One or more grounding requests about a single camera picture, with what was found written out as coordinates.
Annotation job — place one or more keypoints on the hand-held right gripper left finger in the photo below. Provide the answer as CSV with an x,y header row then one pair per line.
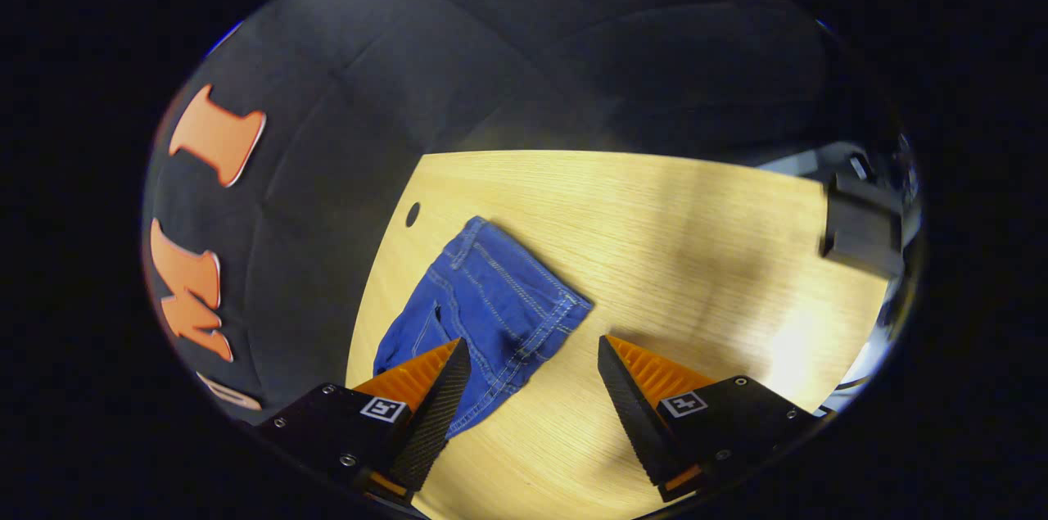
x,y
430,422

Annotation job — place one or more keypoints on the black box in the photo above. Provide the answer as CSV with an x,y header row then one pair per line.
x,y
860,229

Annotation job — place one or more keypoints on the blue jeans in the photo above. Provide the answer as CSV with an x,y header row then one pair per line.
x,y
491,299

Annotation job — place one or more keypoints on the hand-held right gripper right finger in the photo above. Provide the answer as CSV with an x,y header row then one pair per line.
x,y
634,418

